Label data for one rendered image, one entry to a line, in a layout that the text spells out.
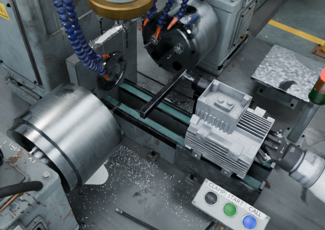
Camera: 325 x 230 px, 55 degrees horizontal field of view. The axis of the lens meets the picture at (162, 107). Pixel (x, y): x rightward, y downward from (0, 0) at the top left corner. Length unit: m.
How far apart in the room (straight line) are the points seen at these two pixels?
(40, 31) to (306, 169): 0.83
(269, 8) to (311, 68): 2.24
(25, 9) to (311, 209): 1.06
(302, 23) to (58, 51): 2.92
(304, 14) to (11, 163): 3.43
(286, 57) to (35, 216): 1.16
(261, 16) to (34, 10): 2.79
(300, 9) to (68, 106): 3.32
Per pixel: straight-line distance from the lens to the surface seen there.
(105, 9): 0.84
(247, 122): 0.88
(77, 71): 0.98
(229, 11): 1.26
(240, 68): 1.53
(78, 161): 0.80
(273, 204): 1.14
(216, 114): 0.86
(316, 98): 1.13
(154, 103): 0.99
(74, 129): 0.79
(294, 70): 1.42
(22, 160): 0.75
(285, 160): 0.90
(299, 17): 3.72
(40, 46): 1.02
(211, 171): 1.01
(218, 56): 1.38
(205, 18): 1.18
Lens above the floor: 1.76
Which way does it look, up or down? 49 degrees down
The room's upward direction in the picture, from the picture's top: 5 degrees clockwise
